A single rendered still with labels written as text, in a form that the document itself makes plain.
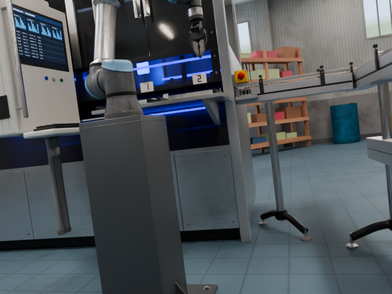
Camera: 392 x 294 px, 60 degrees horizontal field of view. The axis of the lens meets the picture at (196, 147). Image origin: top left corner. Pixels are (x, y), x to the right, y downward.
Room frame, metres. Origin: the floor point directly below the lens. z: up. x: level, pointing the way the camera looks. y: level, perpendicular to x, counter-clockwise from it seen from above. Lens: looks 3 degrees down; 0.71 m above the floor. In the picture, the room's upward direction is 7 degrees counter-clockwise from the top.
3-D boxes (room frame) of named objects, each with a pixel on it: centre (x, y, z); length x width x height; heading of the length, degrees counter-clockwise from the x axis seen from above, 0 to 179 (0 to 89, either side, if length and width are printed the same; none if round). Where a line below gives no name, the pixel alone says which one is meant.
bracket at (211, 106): (1.88, -0.11, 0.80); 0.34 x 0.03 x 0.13; 167
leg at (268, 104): (2.14, -0.49, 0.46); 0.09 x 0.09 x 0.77; 77
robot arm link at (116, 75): (1.33, 0.27, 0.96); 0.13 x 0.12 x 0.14; 41
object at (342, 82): (2.11, -0.63, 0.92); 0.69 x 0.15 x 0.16; 77
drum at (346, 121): (7.98, -3.56, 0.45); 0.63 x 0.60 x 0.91; 164
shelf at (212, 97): (1.95, 0.13, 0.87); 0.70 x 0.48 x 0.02; 77
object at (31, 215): (2.74, 0.63, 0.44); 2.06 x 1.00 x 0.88; 77
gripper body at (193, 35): (1.81, -0.08, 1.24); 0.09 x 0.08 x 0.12; 167
